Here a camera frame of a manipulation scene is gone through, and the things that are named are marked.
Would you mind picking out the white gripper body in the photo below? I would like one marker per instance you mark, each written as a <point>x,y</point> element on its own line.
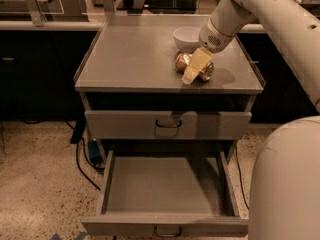
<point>212,38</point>

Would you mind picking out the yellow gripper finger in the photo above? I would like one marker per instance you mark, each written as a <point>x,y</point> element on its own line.
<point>199,61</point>

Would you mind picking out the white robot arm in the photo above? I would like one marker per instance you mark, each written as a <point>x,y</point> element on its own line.
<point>284,201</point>

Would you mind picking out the grey drawer cabinet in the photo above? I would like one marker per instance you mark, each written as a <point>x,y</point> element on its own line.
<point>130,70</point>

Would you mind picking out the closed upper drawer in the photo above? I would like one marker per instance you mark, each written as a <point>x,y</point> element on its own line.
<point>167,125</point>

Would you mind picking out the open middle drawer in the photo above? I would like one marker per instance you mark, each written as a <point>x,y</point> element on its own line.
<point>166,195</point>

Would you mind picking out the white bowl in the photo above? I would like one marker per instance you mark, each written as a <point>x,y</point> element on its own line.
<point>186,39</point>

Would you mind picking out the blue power box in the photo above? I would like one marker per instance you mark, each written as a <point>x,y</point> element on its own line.
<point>94,152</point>

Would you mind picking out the left metal post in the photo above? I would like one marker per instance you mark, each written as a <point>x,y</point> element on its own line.
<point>35,13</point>

